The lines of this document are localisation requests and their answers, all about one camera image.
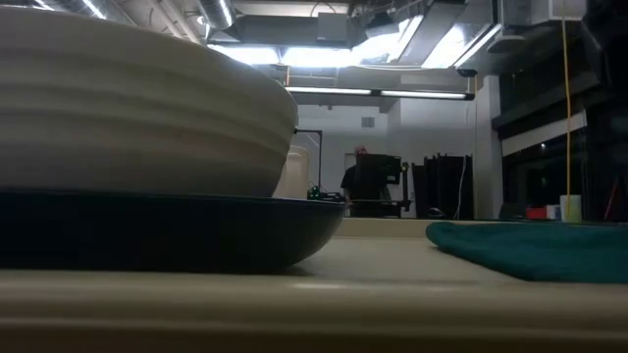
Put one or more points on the dark round plate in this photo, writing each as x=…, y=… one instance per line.
x=172, y=230

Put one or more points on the white ceramic bowl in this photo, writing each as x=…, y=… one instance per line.
x=137, y=113

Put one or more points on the teal cloth napkin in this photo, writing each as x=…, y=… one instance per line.
x=539, y=250

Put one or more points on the beige plastic tray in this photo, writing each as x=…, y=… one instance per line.
x=314, y=304

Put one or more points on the black monitor on stand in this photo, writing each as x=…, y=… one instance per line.
x=378, y=171

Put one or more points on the long LED light bar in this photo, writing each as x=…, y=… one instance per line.
x=373, y=91

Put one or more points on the black folding panels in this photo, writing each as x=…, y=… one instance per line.
x=441, y=181

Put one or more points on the red box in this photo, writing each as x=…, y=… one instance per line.
x=536, y=214

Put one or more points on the small white blue box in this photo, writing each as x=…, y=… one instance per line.
x=553, y=213

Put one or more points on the pale green roll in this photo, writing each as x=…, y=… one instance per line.
x=571, y=210

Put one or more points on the white ceiling box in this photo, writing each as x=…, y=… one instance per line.
x=569, y=9

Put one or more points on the black gantry frame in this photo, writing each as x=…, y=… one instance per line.
x=320, y=157

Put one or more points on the grey wall vent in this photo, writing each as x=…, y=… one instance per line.
x=368, y=122

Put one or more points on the black security camera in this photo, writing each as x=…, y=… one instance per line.
x=466, y=72

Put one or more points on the silver ventilation duct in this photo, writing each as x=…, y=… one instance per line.
x=218, y=12

